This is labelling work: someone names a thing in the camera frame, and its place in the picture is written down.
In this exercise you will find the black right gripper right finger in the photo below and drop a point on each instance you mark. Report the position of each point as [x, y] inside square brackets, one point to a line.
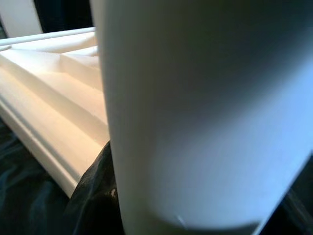
[293, 220]

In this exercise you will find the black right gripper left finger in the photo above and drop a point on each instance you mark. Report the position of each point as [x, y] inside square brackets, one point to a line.
[95, 195]

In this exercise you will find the white plastic children table top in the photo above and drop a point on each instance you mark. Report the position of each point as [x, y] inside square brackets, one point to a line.
[49, 98]

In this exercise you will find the black shiny table cloth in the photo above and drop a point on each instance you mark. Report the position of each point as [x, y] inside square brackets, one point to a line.
[24, 195]

